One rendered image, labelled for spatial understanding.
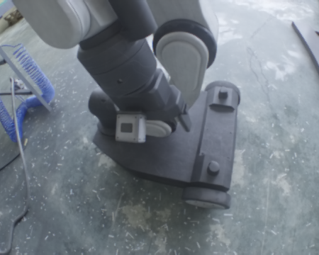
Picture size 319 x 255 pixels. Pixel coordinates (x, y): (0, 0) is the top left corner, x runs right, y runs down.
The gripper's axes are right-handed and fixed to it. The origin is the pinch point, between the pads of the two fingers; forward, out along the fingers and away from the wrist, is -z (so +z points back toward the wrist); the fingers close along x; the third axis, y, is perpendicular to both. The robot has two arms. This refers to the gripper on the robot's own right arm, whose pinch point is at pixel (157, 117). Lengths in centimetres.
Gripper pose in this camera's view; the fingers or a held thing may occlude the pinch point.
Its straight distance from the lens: 33.8
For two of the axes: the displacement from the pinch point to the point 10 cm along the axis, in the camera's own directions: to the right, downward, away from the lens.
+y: 2.7, -8.4, 4.7
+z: -3.5, -5.4, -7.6
